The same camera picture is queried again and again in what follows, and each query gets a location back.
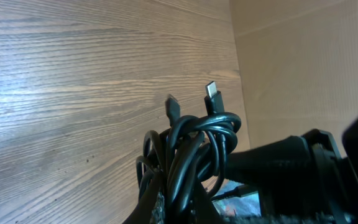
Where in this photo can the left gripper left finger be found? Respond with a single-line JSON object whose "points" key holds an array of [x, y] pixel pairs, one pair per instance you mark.
{"points": [[151, 201]]}

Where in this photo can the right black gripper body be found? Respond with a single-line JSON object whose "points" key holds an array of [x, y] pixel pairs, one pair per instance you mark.
{"points": [[330, 197]]}

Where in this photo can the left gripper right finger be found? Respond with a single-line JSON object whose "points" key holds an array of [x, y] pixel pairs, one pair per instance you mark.
{"points": [[205, 212]]}

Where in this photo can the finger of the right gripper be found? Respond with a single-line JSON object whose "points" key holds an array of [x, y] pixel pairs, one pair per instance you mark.
{"points": [[282, 164]]}

